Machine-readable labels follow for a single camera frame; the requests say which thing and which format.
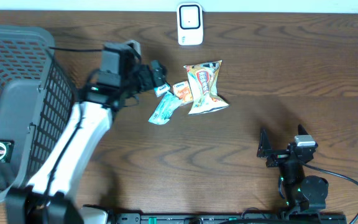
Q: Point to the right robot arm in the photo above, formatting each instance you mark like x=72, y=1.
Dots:
x=304, y=194

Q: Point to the yellow snack chip bag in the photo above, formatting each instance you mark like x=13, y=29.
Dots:
x=202, y=78

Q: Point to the green tissue pack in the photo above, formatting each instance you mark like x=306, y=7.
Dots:
x=161, y=90

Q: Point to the orange snack packet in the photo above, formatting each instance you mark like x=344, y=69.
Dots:
x=182, y=90

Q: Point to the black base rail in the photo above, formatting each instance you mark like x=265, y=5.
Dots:
x=136, y=218

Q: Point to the grey plastic shopping basket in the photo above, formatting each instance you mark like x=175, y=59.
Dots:
x=36, y=98

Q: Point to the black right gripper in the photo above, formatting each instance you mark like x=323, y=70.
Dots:
x=265, y=150

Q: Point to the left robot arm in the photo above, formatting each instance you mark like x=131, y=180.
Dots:
x=49, y=196

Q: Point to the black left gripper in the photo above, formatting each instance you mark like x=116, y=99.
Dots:
x=148, y=70

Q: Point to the white barcode scanner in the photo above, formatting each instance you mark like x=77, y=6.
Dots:
x=190, y=24

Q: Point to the teal wrapper packet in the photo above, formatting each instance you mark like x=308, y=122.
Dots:
x=168, y=104

